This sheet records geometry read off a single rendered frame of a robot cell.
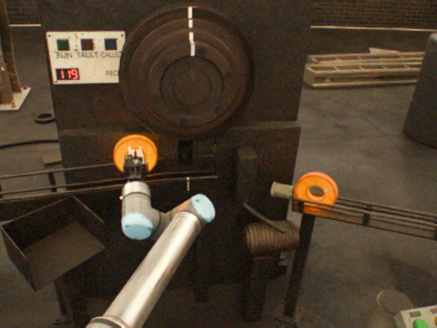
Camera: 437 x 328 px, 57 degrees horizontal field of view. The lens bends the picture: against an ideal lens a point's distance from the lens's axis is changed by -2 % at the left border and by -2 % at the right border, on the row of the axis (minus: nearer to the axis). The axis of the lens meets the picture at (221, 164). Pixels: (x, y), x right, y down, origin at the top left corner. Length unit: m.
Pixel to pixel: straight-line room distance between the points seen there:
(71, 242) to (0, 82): 2.94
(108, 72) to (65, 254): 0.65
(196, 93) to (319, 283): 1.30
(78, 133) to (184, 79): 0.51
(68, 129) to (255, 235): 0.83
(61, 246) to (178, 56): 0.76
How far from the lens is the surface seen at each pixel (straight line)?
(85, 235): 1.54
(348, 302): 2.21
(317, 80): 4.91
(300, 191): 1.62
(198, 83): 1.34
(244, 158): 1.59
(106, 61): 1.54
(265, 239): 1.66
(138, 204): 1.29
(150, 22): 1.37
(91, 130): 1.64
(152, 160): 1.54
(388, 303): 1.53
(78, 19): 1.53
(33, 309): 2.18
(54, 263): 1.47
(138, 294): 0.99
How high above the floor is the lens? 1.58
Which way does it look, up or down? 31 degrees down
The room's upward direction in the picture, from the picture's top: 3 degrees clockwise
